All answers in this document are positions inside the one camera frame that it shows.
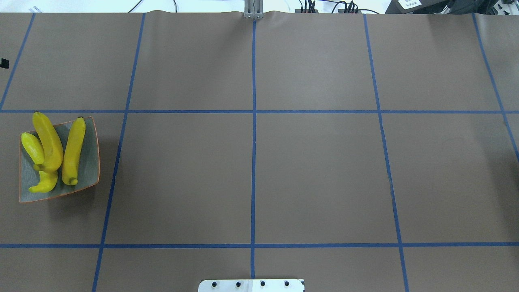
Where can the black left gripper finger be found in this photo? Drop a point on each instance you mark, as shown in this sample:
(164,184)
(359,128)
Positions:
(4,63)

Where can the grey square plate orange rim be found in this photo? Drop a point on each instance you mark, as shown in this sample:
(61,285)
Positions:
(89,169)

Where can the black box white label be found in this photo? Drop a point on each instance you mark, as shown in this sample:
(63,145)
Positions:
(409,6)

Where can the aluminium frame post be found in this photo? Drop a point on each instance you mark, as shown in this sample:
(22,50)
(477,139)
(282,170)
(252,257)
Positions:
(253,9)

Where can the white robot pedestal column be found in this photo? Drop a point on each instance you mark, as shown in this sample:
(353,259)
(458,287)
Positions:
(252,285)

